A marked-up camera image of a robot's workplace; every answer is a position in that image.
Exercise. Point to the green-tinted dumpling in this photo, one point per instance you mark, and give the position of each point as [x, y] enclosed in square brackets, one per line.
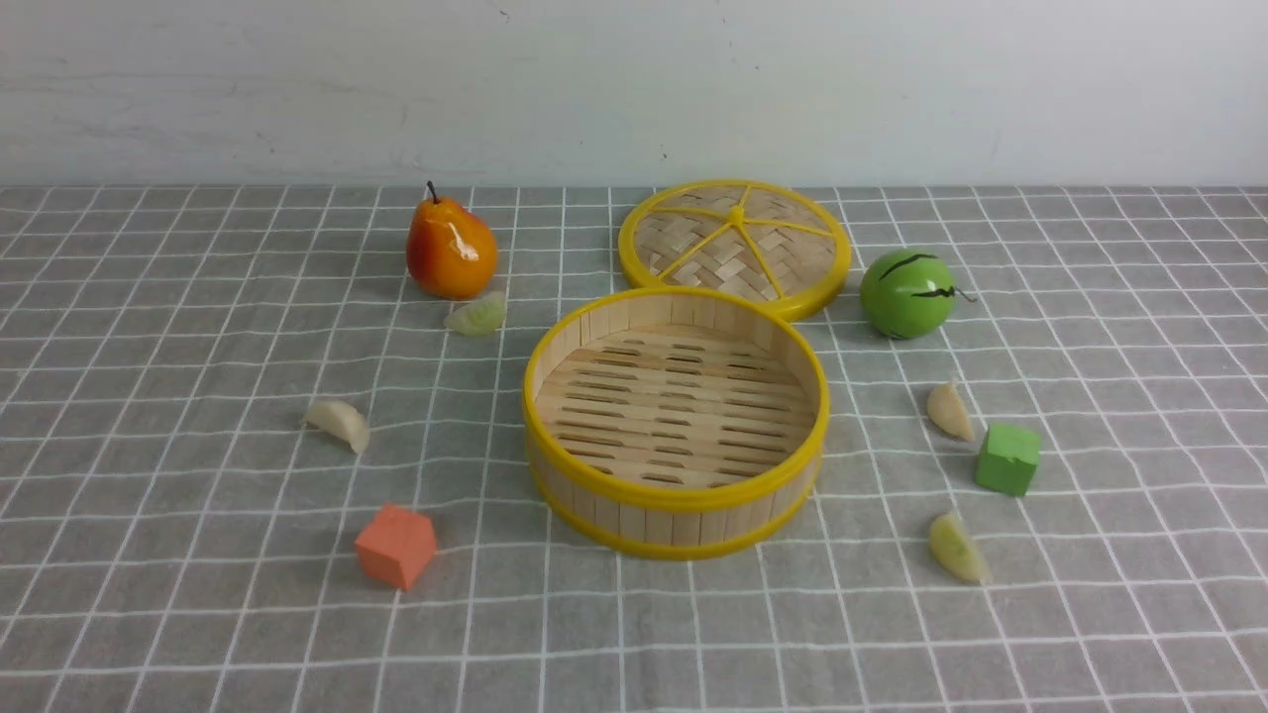
[479, 318]

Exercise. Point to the white dumpling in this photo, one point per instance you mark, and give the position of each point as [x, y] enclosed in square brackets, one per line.
[948, 412]
[342, 421]

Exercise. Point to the yellow-green dumpling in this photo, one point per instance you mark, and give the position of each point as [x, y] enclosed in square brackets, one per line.
[952, 546]

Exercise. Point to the bamboo steamer tray yellow rim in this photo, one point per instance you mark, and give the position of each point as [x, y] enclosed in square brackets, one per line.
[675, 423]

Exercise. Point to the bamboo steamer lid yellow rim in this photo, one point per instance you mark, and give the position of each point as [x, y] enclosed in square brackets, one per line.
[768, 245]

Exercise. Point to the orange toy pear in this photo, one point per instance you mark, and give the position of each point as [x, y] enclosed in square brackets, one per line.
[450, 252]

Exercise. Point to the green toy watermelon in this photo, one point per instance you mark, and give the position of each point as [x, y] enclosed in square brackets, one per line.
[906, 294]

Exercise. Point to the orange cube block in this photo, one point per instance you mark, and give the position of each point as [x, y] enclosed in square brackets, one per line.
[396, 546]

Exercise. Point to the green cube block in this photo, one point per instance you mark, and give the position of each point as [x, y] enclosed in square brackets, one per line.
[1008, 458]

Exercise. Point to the grey checkered tablecloth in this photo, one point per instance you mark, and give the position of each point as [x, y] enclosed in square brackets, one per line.
[177, 539]

